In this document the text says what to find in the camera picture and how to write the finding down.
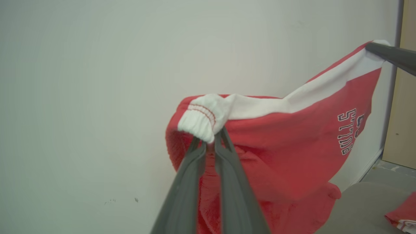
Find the red shorts with white stripe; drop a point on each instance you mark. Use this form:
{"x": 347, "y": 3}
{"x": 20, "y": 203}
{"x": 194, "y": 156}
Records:
{"x": 292, "y": 146}

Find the beige wooden door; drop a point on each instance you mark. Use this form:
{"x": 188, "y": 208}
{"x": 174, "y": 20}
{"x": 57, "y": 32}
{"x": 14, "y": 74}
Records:
{"x": 406, "y": 113}

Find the red Bulls 23 jersey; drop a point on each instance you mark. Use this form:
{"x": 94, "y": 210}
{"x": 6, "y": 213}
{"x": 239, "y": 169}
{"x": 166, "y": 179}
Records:
{"x": 404, "y": 213}

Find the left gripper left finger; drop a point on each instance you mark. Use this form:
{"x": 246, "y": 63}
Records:
{"x": 182, "y": 195}

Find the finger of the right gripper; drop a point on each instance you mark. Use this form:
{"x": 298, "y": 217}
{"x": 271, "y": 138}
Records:
{"x": 399, "y": 57}

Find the grey fabric sofa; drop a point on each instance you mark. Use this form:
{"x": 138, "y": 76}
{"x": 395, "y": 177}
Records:
{"x": 360, "y": 211}

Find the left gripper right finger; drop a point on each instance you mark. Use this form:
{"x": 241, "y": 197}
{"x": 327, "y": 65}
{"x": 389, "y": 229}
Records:
{"x": 237, "y": 201}

